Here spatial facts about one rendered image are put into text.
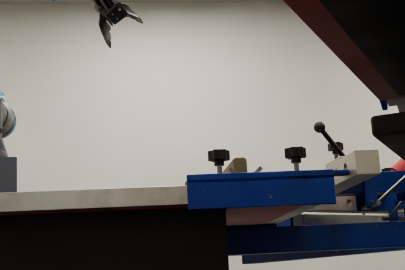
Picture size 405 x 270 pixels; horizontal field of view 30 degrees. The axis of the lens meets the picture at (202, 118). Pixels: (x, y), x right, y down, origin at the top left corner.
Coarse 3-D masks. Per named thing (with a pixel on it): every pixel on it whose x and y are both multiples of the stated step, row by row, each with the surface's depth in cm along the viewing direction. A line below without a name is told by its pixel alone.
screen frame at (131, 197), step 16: (16, 192) 147; (32, 192) 147; (48, 192) 148; (64, 192) 148; (80, 192) 148; (96, 192) 149; (112, 192) 149; (128, 192) 149; (144, 192) 150; (160, 192) 150; (176, 192) 150; (0, 208) 146; (16, 208) 146; (32, 208) 147; (48, 208) 147; (64, 208) 147; (80, 208) 148; (96, 208) 148; (112, 208) 150; (128, 208) 151; (304, 208) 171; (240, 224) 206; (256, 224) 209
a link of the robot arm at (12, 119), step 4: (4, 96) 249; (4, 100) 247; (8, 108) 245; (8, 112) 243; (12, 112) 249; (8, 116) 242; (12, 116) 247; (8, 120) 243; (12, 120) 246; (8, 124) 244; (12, 124) 247; (4, 128) 243; (8, 128) 246; (12, 128) 248; (4, 132) 245; (8, 132) 247; (4, 136) 249
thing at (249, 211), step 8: (144, 208) 153; (152, 208) 154; (160, 208) 154; (168, 208) 155; (176, 208) 156; (184, 208) 157; (240, 208) 163; (248, 208) 164; (256, 208) 165; (264, 208) 166; (272, 208) 167; (280, 208) 168; (288, 208) 169; (296, 208) 170; (0, 216) 154; (8, 216) 155
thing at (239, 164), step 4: (232, 160) 166; (236, 160) 164; (240, 160) 164; (244, 160) 164; (232, 164) 165; (236, 164) 163; (240, 164) 163; (244, 164) 164; (228, 168) 170; (232, 168) 165; (236, 168) 163; (240, 168) 163; (244, 168) 163; (224, 172) 177; (240, 172) 163
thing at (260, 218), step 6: (228, 216) 181; (234, 216) 182; (240, 216) 183; (246, 216) 184; (252, 216) 185; (258, 216) 185; (264, 216) 186; (270, 216) 187; (276, 216) 188; (228, 222) 198; (234, 222) 199; (240, 222) 200; (246, 222) 201; (252, 222) 202; (258, 222) 203; (264, 222) 204
